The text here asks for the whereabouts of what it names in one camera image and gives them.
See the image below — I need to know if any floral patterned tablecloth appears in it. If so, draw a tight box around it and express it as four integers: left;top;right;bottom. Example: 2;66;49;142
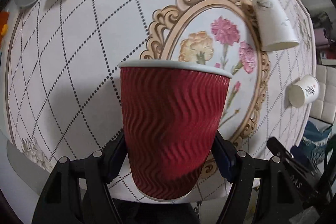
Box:
5;0;316;203

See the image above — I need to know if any red ripple paper cup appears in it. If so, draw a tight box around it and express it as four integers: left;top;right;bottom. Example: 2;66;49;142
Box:
119;60;232;200

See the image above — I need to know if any plain white paper cup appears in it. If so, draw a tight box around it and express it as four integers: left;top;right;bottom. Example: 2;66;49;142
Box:
252;0;299;52

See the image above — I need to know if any teal fringed cloth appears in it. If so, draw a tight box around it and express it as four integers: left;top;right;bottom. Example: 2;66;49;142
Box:
298;119;335;165

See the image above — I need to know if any white padded chair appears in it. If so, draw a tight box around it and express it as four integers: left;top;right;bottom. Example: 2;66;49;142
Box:
310;65;336;124

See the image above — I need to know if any small white printed paper cup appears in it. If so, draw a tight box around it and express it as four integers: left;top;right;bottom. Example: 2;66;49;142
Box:
288;75;320;108

